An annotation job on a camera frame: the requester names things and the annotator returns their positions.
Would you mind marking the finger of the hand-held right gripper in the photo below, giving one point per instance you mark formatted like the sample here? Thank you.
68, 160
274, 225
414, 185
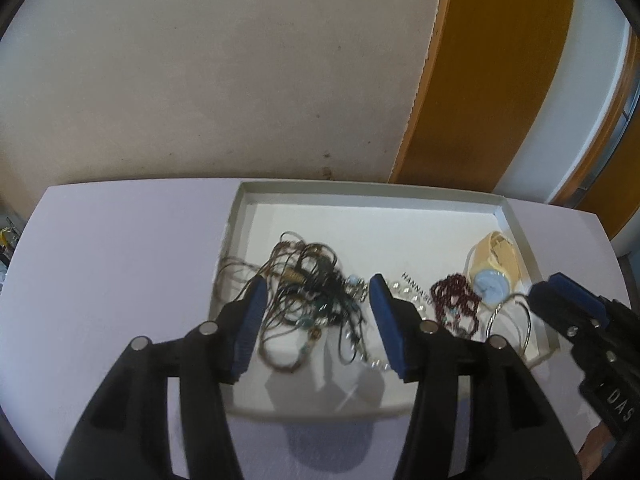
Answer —
575, 292
560, 315

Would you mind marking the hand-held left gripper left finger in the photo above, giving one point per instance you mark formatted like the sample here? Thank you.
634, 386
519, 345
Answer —
250, 310

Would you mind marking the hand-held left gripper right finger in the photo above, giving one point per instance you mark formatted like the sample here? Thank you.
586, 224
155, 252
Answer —
387, 310

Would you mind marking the silver bangle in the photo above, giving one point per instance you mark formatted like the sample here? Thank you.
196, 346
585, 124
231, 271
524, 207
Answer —
494, 317

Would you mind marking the cream wrist watch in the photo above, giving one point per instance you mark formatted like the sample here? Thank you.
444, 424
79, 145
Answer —
492, 255

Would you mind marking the grey cardboard box lid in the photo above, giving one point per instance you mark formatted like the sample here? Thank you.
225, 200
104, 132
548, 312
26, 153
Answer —
350, 220

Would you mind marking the person's right forearm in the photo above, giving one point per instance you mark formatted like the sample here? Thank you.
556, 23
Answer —
594, 442

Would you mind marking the small cluttered objects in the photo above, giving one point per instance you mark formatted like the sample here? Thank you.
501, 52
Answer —
7, 242

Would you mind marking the wooden wall panel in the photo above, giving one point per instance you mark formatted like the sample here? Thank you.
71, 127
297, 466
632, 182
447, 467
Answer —
490, 60

